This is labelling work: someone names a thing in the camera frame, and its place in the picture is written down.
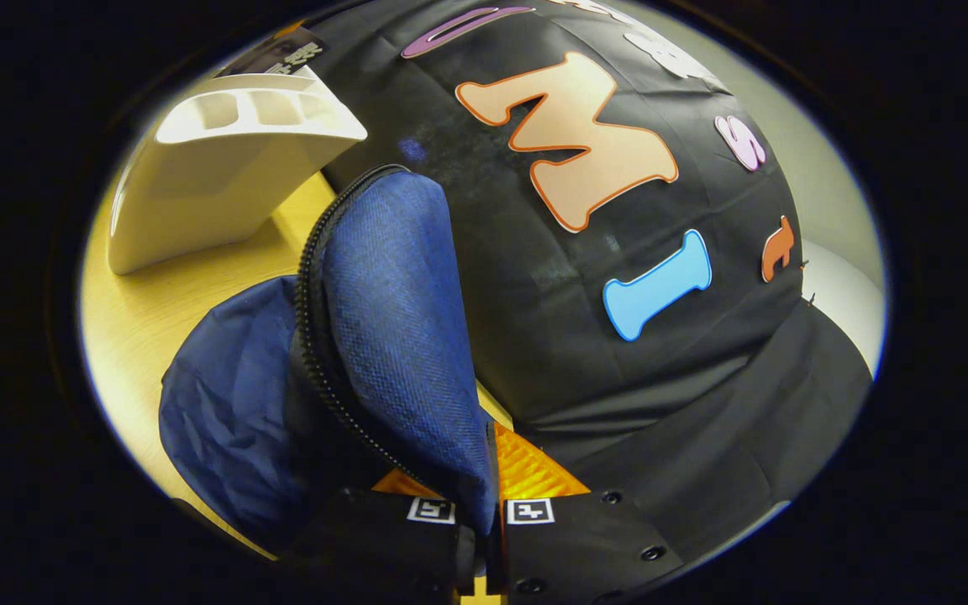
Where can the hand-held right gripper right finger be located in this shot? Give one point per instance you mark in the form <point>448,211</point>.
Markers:
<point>576,546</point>

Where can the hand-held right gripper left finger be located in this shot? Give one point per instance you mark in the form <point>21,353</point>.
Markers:
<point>383,546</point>

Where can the blue schoolbag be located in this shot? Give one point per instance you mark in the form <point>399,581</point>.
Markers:
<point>391,294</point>

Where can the white plastic bookshelf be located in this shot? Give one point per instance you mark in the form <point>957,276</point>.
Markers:
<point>215,185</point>

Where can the black backdrop cloth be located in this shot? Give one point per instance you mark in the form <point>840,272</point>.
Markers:
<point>534,336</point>

